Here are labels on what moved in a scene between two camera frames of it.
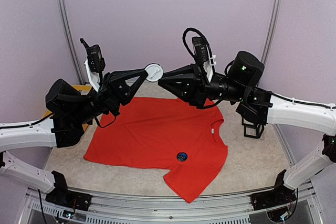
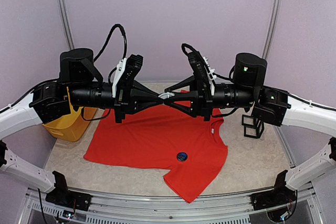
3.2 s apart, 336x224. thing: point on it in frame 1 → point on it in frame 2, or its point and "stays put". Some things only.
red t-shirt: x=163 y=134 stays put
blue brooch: x=155 y=72 → x=166 y=95
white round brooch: x=181 y=156 stays put
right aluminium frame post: x=273 y=23 stays put
